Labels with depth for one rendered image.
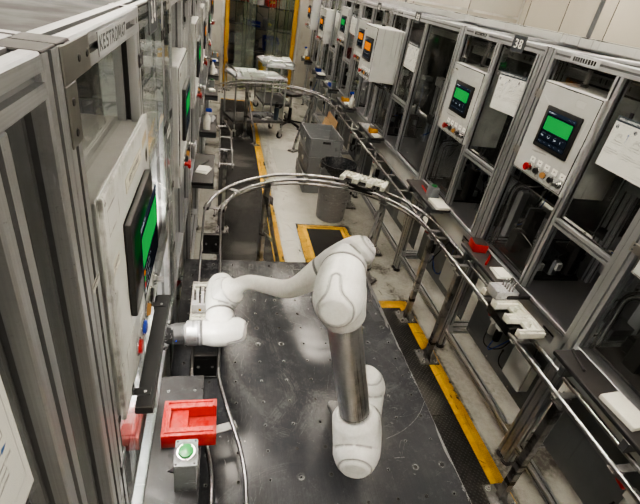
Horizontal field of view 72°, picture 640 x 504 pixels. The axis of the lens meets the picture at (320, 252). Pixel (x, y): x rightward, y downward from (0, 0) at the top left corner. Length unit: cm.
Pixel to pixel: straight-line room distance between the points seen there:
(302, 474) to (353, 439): 28
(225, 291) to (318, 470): 71
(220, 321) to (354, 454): 62
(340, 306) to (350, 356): 23
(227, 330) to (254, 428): 41
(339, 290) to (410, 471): 90
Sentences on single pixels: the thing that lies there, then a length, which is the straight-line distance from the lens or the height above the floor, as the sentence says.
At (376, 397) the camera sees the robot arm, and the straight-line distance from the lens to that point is 166.
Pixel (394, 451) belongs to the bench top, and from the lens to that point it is 183.
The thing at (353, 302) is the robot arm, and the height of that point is 146.
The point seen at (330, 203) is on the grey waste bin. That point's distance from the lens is 453.
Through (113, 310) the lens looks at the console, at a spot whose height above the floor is 164.
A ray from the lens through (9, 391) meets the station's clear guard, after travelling 50.
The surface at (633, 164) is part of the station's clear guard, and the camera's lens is 221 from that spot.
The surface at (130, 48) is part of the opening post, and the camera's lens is 100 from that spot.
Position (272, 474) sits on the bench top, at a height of 68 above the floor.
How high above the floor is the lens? 212
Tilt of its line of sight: 31 degrees down
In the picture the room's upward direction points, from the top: 10 degrees clockwise
